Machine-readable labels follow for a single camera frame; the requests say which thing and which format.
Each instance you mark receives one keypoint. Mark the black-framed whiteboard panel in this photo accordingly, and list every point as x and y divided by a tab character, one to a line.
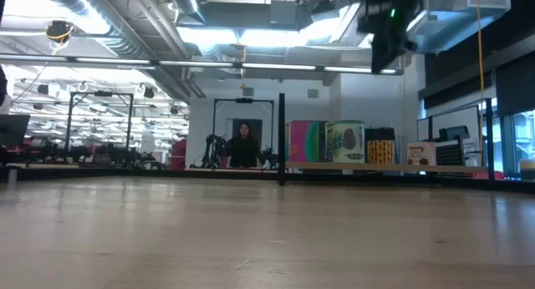
455	118

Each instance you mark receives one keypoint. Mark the silver spiral ventilation duct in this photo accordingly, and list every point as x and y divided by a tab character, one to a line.
121	42

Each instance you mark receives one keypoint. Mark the person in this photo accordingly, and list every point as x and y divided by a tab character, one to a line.
244	149

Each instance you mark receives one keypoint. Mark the black gantry frame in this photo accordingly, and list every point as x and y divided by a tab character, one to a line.
244	100
102	93

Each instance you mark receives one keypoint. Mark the rainbow striped box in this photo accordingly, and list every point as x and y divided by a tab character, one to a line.
307	143

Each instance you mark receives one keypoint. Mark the white ceiling ventilation unit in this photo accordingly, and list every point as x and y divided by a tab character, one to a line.
460	26

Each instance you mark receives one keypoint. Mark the white mixed veggies can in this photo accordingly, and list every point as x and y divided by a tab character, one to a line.
344	143

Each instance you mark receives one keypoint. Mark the orange white can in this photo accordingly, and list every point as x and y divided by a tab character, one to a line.
421	153

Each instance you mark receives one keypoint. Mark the red chair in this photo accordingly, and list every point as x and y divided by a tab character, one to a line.
179	155

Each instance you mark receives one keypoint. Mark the grey wall vent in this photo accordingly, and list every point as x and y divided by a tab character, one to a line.
313	93

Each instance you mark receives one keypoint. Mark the black monitor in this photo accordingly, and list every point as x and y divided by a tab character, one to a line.
12	130

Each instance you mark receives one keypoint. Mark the yellow background object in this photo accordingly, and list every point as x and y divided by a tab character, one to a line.
527	170

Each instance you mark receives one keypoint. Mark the long ceiling light fixture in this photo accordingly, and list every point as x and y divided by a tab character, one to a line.
276	66

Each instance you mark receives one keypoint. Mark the black window blind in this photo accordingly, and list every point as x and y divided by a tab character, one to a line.
516	88

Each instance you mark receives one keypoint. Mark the black background robot arm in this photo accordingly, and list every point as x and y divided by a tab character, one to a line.
269	157
213	151

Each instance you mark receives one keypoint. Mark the black perforated crate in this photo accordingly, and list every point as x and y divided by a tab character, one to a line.
447	155

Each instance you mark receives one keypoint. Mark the black shelf divider post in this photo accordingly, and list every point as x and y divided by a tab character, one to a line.
281	134

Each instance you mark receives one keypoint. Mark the yellow chili pepper box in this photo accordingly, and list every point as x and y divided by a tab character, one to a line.
381	152

